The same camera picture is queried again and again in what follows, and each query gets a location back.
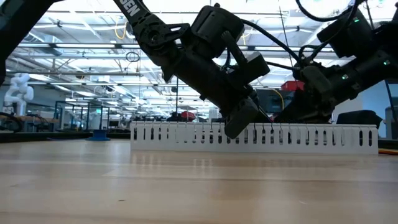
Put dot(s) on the black chair backrest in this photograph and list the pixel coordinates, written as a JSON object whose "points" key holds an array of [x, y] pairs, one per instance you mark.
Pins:
{"points": [[357, 117]]}

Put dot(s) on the red bag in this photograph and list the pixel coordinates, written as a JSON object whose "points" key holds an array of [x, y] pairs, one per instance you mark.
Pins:
{"points": [[188, 115]]}

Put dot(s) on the black background gantry frame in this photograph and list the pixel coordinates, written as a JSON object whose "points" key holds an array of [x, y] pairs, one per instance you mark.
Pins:
{"points": [[177, 96]]}

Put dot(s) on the black aluminium table frame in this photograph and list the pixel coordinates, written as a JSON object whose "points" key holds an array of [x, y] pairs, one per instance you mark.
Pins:
{"points": [[31, 136]]}

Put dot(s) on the grey cabinet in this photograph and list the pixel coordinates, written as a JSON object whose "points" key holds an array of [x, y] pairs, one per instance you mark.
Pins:
{"points": [[392, 123]]}

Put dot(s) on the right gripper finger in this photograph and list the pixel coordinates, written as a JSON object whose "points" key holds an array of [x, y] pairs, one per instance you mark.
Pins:
{"points": [[301, 113]]}

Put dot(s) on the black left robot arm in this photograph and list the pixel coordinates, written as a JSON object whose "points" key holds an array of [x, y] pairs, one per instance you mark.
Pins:
{"points": [[149, 31]]}

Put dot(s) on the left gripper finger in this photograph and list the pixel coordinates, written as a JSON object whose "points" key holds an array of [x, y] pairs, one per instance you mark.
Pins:
{"points": [[263, 118], [241, 118]]}

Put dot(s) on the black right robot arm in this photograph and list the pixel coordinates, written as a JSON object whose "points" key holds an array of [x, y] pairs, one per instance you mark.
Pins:
{"points": [[351, 34]]}

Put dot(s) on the red storage bin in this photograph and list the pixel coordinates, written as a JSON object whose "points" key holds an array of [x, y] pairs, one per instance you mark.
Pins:
{"points": [[292, 85]]}

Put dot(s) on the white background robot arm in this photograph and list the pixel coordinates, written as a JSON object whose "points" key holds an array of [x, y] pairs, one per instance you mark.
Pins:
{"points": [[18, 91]]}

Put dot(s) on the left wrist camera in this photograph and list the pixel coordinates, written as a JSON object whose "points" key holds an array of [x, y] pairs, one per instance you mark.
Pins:
{"points": [[252, 68]]}

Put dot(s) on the black monitor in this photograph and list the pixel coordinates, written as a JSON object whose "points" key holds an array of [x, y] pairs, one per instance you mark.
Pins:
{"points": [[270, 101]]}

